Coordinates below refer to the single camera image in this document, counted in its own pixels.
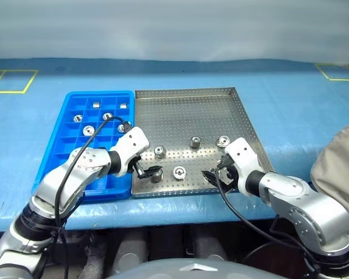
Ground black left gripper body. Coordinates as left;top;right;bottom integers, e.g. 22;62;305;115
130;155;148;178

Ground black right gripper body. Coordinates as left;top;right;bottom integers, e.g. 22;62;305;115
217;153;240;191

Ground blue compartment tray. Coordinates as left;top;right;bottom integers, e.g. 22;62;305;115
31;90;134;203

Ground perforated metal tray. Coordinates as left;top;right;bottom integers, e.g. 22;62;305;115
130;86;276;199

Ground blue plastic table cover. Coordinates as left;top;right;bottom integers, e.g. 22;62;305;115
0;58;349;233

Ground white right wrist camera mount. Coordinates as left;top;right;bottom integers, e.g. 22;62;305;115
224;137;265;195

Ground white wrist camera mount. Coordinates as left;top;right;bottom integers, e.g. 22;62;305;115
224;137;265;195
109;126;151;178

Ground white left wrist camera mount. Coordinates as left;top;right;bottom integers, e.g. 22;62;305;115
109;126;151;178

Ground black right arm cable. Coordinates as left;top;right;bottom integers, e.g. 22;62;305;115
215;168;322;279

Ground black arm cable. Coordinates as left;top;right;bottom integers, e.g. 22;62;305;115
54;116;133;279
215;168;322;279

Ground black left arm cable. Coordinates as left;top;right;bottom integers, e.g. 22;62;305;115
54;116;133;279

